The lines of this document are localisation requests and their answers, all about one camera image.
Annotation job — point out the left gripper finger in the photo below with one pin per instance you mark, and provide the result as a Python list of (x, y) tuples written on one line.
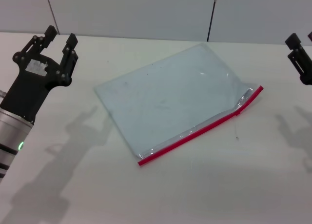
[(68, 60), (36, 42)]

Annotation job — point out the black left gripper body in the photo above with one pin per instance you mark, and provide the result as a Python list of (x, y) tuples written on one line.
[(31, 87)]

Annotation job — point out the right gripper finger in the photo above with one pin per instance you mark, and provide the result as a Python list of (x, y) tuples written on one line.
[(310, 36), (301, 60)]

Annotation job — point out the red zipper slider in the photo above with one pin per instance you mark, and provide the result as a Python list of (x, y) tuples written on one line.
[(237, 113)]

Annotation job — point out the clear document bag red zipper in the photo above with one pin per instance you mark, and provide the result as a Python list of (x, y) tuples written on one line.
[(170, 94)]

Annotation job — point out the silver plug on left wrist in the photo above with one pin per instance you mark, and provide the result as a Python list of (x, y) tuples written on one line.
[(2, 93)]

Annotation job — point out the black vertical wall strip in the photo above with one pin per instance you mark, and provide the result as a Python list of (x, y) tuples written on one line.
[(211, 19)]

